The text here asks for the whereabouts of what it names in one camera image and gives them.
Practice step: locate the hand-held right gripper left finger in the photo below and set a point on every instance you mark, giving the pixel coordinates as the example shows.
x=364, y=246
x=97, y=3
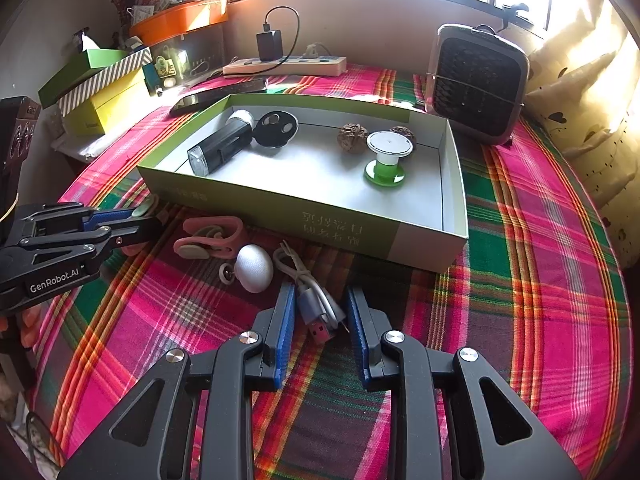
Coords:
x=282, y=330

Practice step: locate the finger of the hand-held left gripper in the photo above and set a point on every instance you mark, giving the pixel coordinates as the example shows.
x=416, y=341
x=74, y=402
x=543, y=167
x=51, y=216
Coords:
x=115, y=216
x=120, y=235

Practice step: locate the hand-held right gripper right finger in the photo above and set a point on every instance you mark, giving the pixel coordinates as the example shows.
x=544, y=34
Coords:
x=357, y=332

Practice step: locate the black flashlight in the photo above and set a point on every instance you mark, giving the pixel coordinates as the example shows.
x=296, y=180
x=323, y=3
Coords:
x=220, y=145

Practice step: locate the green and white cardboard box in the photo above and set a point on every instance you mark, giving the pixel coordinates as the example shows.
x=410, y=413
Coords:
x=310, y=180

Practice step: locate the black round disc with holes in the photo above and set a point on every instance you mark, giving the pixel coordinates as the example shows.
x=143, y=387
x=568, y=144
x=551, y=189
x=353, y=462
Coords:
x=275, y=129

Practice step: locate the green spool with white top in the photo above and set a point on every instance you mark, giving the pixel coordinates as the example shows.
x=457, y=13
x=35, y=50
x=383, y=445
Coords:
x=387, y=152

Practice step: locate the brown walnut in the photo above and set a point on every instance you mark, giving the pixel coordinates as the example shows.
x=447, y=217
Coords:
x=402, y=131
x=350, y=135

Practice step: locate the person's left hand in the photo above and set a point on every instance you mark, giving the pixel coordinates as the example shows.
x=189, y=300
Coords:
x=30, y=327

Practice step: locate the white egg-shaped gadget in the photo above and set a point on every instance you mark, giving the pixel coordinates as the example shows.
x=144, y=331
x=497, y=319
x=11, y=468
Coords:
x=254, y=267

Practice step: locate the white plastic sheet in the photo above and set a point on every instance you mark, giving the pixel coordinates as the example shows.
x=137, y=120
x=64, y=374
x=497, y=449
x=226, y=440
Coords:
x=95, y=145

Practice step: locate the yellow box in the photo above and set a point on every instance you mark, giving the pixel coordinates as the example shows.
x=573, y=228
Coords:
x=110, y=106

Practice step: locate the striped box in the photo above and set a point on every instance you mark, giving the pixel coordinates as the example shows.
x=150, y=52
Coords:
x=107, y=78

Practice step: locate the small teal box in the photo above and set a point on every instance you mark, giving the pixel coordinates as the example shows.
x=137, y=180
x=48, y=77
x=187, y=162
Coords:
x=152, y=78

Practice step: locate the black smartphone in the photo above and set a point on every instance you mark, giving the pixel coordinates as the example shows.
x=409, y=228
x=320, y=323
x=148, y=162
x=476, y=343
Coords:
x=220, y=94

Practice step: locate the dark box with stickers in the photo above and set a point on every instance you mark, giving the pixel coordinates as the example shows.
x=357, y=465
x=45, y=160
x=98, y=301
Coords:
x=190, y=57

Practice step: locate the plaid blanket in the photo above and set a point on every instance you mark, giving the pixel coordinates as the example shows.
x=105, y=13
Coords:
x=525, y=260

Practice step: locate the orange tray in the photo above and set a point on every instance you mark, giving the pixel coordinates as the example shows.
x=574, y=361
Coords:
x=180, y=20

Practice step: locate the white power strip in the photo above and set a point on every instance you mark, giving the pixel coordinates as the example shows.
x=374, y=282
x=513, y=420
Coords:
x=285, y=66

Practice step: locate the white plug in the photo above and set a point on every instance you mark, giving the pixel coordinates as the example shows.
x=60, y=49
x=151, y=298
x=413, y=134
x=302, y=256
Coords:
x=312, y=50

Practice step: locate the grey space heater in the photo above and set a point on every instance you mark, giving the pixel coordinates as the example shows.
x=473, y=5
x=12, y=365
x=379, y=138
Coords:
x=475, y=85

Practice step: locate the yellow heart print pillow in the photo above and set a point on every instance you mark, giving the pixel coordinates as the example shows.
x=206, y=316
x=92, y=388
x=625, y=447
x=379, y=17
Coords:
x=580, y=100

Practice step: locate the black window hook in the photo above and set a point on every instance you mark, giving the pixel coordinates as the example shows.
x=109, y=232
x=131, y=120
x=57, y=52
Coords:
x=515, y=10

